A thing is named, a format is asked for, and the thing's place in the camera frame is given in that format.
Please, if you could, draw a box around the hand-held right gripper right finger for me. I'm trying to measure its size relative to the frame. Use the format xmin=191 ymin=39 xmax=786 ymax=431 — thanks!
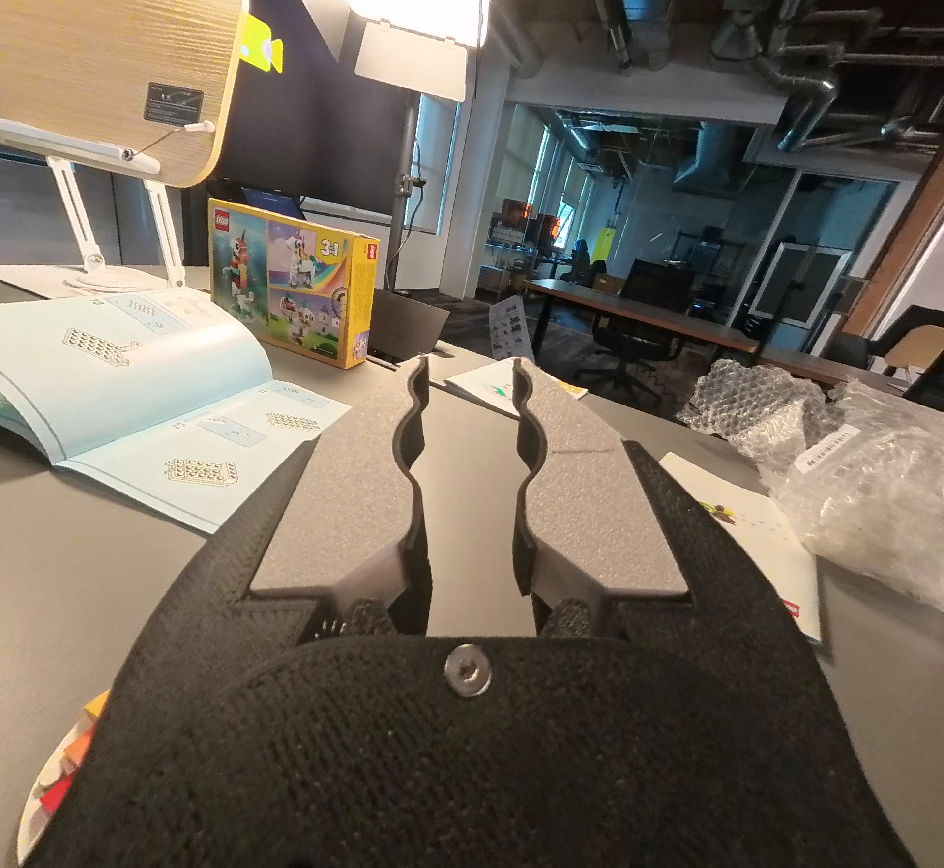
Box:
xmin=512 ymin=358 xmax=696 ymax=602

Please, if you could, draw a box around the bubble wrap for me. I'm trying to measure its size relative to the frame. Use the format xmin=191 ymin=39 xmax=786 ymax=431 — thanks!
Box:
xmin=677 ymin=358 xmax=849 ymax=474

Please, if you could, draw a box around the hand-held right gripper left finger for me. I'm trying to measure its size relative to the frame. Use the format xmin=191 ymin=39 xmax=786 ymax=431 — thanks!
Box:
xmin=251 ymin=356 xmax=432 ymax=602

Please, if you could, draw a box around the black office chair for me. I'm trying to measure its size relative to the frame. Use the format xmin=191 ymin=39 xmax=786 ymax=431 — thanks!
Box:
xmin=574 ymin=258 xmax=687 ymax=408

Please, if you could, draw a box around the yellow lego box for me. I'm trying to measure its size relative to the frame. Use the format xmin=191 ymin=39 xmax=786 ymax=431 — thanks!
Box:
xmin=207 ymin=197 xmax=381 ymax=370

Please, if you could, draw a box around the tan chair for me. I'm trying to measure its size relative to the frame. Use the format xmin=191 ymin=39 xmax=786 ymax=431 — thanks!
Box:
xmin=881 ymin=324 xmax=944 ymax=397

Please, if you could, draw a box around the dark grey laptop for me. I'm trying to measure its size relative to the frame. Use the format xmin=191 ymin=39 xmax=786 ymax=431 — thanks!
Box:
xmin=366 ymin=288 xmax=452 ymax=362

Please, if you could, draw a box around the wooden book stand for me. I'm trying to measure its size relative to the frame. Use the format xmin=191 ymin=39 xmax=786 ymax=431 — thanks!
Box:
xmin=0 ymin=0 xmax=250 ymax=303

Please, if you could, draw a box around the small white lego leaflet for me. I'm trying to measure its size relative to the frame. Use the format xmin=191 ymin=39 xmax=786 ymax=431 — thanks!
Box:
xmin=444 ymin=358 xmax=589 ymax=421

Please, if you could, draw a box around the white lego booklet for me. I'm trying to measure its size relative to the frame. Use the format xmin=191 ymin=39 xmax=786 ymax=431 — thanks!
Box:
xmin=658 ymin=451 xmax=822 ymax=645

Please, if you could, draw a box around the long wooden table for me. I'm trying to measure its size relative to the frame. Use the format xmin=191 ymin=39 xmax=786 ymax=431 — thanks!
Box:
xmin=521 ymin=278 xmax=762 ymax=368

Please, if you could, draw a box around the clear plastic bag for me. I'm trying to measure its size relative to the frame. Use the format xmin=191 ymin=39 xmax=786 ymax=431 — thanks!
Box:
xmin=767 ymin=380 xmax=944 ymax=609

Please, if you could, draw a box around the printed paper sheet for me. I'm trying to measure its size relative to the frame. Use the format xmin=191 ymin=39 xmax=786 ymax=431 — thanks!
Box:
xmin=488 ymin=295 xmax=536 ymax=362

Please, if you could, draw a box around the yellow wall sticker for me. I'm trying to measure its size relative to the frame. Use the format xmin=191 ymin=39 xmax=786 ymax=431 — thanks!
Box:
xmin=237 ymin=13 xmax=286 ymax=73

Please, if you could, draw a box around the lamp tripod stand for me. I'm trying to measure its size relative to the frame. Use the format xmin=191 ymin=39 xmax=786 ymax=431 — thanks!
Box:
xmin=385 ymin=90 xmax=430 ymax=294

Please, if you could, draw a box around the lego instruction booklet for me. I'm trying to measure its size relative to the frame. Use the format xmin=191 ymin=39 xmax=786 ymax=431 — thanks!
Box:
xmin=0 ymin=289 xmax=353 ymax=536

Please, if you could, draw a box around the rainbow round lego plate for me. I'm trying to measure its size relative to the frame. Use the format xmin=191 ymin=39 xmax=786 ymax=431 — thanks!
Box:
xmin=16 ymin=687 xmax=113 ymax=863

